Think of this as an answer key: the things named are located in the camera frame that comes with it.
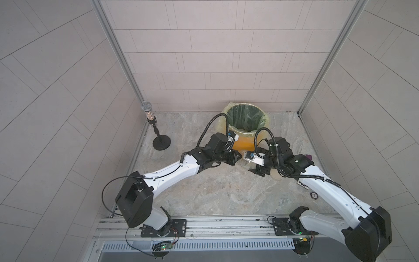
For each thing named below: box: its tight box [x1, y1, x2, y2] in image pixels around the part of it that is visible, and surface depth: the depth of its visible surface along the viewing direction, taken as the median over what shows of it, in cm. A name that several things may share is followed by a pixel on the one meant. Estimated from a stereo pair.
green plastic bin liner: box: [219, 102, 269, 136], surface depth 90 cm
